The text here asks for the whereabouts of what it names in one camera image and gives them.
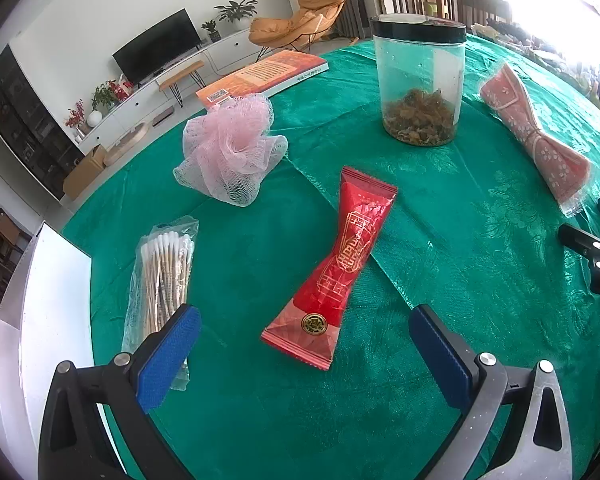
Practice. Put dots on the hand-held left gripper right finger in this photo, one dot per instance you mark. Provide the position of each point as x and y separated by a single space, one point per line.
440 360

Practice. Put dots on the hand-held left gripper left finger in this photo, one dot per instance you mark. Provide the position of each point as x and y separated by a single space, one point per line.
170 360

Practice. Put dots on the pink towel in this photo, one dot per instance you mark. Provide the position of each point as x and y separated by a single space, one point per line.
530 125

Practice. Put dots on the red snack packet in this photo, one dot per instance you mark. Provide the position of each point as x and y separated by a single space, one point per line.
345 260

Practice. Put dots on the cotton swab pack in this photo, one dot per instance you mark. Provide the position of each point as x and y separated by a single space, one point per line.
162 270

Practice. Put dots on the green tablecloth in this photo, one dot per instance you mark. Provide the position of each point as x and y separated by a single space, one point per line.
480 270

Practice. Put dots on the white box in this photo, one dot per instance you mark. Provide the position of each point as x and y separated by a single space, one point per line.
40 285

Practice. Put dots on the pile of household clutter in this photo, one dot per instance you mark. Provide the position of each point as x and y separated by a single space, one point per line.
530 35

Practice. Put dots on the dark wooden furniture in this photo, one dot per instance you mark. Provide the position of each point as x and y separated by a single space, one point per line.
5 240

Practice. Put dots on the cardboard box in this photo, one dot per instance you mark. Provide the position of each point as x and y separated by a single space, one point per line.
82 175

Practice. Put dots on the pink mesh bath sponge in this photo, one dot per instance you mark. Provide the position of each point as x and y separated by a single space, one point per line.
230 150

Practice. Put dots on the clear plastic jar black lid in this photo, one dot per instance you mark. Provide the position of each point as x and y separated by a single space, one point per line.
415 75

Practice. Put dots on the white round vase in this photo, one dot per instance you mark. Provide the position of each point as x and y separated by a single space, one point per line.
94 118

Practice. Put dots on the red flower plant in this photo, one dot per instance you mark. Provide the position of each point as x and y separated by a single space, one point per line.
75 117

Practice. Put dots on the potted plant with red ornaments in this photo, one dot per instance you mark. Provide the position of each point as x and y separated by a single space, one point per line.
107 94

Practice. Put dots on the black display cabinet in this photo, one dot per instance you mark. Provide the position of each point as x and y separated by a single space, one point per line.
25 125

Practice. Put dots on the wooden bench with black legs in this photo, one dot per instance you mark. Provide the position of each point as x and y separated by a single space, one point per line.
180 71

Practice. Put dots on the orange book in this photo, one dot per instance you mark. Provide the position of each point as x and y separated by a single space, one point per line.
270 72

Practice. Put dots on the black television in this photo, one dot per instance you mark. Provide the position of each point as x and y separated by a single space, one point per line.
155 50

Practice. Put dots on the white television cabinet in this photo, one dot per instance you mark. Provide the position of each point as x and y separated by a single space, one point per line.
220 52

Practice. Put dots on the small potted plant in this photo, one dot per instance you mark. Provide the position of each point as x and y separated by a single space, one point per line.
211 27

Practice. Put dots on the green potted plant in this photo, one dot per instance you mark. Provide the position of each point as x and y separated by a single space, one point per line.
237 10

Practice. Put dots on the orange lounge chair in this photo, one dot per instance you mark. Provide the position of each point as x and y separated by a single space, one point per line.
305 5

